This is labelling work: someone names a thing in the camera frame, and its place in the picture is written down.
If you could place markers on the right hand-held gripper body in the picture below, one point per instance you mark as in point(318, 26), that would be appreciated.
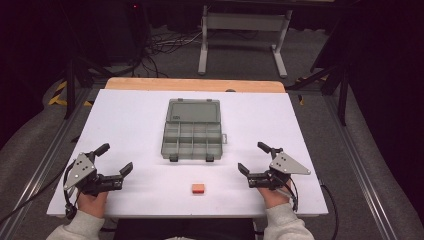
point(266, 180)

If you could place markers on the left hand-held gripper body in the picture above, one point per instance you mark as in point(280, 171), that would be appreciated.
point(100, 182)

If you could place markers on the person's right hand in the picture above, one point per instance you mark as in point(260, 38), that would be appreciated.
point(273, 198)

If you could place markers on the person's left hand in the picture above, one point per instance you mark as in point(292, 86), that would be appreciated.
point(94, 204)

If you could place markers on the small orange block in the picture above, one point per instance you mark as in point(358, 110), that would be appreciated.
point(198, 188)

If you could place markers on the clear grey compartment box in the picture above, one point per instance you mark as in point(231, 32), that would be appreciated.
point(192, 133)

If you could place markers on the yellow black striped tape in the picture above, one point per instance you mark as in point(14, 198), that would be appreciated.
point(57, 96)

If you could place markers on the black tripod stand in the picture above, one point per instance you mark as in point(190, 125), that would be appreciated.
point(335, 78)
point(75, 76)

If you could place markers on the dark cabinet with red light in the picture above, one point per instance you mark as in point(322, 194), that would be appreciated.
point(123, 33)

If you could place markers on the aluminium floor rail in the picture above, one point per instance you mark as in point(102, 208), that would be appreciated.
point(361, 173)
point(40, 173)

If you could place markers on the white metal stand frame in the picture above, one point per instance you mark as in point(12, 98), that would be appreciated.
point(245, 23)

